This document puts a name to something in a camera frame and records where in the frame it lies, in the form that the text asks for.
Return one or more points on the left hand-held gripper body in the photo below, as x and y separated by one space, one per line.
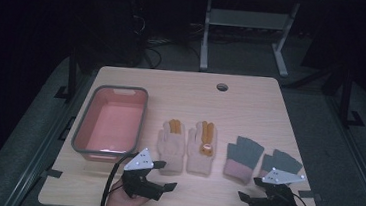
139 162

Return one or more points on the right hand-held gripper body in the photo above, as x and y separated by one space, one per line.
278 200

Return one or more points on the beige glove with orange fingers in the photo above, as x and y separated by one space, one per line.
171 148

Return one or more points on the beige glove with animal face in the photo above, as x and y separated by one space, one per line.
199 161

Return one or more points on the pink basin with grey rim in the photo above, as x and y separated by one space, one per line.
112 127

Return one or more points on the person's left hand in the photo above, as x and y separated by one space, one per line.
118 204

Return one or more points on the grey glove with pink cuff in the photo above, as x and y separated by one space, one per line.
283 162
241 155

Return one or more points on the grey metal stand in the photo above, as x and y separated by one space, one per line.
245 18

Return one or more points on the black metal post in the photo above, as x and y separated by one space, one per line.
72 73
346 97

